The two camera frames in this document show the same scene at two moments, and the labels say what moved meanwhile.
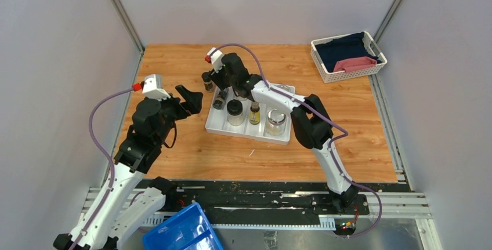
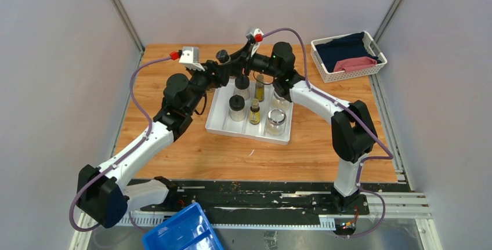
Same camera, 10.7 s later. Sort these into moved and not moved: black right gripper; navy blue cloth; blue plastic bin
Moved: black right gripper
Not moved: navy blue cloth; blue plastic bin
